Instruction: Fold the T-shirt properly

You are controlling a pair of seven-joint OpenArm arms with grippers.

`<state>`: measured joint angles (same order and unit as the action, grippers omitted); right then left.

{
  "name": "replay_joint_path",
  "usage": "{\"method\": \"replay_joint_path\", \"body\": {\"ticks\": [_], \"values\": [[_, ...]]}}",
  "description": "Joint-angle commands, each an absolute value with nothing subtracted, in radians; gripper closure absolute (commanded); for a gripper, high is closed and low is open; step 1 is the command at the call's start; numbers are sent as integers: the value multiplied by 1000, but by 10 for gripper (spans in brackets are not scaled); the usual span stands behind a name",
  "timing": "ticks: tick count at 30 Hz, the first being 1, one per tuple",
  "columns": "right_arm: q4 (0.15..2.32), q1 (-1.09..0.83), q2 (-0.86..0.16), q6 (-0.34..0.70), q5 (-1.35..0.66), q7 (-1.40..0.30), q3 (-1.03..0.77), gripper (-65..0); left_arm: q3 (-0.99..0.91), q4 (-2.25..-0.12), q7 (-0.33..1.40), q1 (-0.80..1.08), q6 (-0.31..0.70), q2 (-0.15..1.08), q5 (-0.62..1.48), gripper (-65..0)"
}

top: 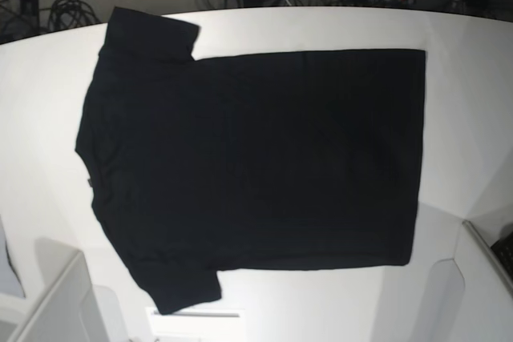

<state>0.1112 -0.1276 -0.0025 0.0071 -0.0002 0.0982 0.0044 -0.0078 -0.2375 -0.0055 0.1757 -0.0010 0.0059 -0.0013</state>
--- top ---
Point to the black T-shirt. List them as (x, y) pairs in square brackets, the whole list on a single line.
[(279, 161)]

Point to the black keyboard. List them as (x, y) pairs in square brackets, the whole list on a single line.
[(503, 250)]

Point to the grey cloth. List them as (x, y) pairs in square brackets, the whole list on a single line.
[(10, 283)]

